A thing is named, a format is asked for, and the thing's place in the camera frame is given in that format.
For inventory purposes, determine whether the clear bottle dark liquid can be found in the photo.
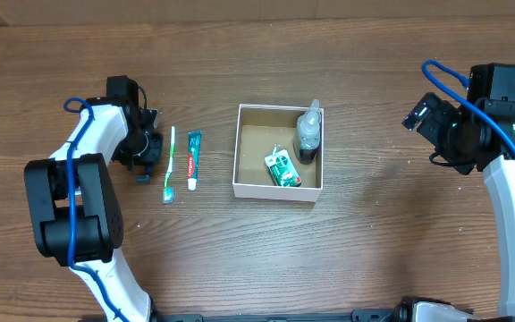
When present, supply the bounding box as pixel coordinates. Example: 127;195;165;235
293;99;321;165

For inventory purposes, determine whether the white cardboard box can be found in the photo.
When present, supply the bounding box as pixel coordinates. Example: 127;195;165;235
232;104;324;203

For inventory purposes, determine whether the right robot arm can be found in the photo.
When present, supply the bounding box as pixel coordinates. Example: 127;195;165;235
402;93;515;321

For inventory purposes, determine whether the green white toothbrush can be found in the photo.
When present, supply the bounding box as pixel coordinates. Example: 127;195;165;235
163;126;176;204

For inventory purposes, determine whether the Colgate toothpaste tube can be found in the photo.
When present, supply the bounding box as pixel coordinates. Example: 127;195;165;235
187;131;202;191

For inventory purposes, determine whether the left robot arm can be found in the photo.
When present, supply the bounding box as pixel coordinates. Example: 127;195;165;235
24;94;163;321

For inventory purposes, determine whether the blue disposable razor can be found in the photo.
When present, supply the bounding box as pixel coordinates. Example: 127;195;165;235
135;166;152;184

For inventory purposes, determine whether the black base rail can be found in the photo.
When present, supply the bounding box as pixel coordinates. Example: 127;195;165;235
153;309;393;322

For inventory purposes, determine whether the green white soap packet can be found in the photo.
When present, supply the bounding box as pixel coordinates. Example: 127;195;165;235
265;145;302;187

